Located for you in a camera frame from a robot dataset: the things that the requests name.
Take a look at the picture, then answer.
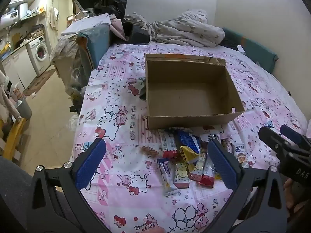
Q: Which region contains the teal headboard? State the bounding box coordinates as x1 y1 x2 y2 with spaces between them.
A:
222 28 279 73

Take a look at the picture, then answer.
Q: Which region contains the white cartoon face snack bar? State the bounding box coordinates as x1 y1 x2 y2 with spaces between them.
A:
232 138 246 163

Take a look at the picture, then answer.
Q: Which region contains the blue snack packet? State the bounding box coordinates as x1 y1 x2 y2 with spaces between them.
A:
177 129 201 156

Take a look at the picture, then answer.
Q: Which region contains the brown floor mat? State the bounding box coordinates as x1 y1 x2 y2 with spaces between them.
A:
23 69 56 97

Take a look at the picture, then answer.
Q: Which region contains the yellow wooden stool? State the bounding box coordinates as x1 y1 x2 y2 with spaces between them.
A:
2 117 26 161

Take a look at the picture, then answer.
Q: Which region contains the red and white snack bar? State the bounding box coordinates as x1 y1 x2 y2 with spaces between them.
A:
199 155 217 188
158 129 179 159

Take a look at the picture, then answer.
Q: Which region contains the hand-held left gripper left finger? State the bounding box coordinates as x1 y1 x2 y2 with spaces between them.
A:
26 138 112 233

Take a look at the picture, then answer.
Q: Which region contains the white labelled snack packet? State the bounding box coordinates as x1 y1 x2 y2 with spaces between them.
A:
200 129 221 143

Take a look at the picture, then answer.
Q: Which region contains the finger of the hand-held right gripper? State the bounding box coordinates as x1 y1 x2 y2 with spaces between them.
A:
280 124 304 146
259 126 283 156

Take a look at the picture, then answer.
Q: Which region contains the brown cardboard box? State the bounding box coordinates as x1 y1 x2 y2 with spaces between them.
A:
144 53 245 130

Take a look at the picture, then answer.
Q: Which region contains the yellow cartoon snack bar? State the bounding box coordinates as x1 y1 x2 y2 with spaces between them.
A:
173 161 190 189
188 154 207 181

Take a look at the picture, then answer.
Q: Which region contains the crumpled patterned quilt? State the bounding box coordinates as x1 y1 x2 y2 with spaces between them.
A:
125 9 225 48

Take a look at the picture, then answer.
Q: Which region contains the pink cloth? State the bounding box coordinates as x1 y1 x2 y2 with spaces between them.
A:
109 15 127 42

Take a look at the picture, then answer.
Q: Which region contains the teal cushion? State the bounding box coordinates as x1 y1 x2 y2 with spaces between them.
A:
76 25 113 65

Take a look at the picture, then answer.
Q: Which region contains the blue and white snack bar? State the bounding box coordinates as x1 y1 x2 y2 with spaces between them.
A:
157 158 181 197

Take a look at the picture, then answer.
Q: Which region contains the hanging towel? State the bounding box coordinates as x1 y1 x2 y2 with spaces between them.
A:
48 6 60 31

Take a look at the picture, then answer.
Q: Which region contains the white water heater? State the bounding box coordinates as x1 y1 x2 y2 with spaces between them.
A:
0 9 20 26

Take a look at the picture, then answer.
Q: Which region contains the brown candy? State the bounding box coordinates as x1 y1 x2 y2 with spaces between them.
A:
142 146 159 157

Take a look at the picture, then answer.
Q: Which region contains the white washing machine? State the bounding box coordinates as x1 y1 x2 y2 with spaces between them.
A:
29 36 51 76

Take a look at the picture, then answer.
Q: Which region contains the brown snack bar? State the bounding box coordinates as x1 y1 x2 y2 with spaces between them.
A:
221 138 234 154

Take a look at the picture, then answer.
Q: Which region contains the white flat board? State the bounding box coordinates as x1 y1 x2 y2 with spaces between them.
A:
61 13 112 36

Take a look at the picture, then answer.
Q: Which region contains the pink cartoon printed bedsheet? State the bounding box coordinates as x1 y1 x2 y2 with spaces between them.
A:
69 41 311 233

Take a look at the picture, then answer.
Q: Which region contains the dark cloth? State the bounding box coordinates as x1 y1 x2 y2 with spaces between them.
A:
123 22 151 45

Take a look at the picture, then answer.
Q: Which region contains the grey bucket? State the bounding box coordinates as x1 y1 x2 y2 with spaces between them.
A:
15 98 32 120

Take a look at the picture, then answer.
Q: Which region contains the yellow snack packet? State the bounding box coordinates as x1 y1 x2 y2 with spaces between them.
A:
180 146 201 165

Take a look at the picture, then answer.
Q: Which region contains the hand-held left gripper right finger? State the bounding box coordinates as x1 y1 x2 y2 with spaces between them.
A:
207 139 288 233

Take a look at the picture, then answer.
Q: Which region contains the person's right hand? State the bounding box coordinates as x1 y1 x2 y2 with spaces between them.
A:
283 178 295 210

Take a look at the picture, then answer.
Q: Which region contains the white kitchen cabinet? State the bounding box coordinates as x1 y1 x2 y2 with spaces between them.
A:
0 46 32 91

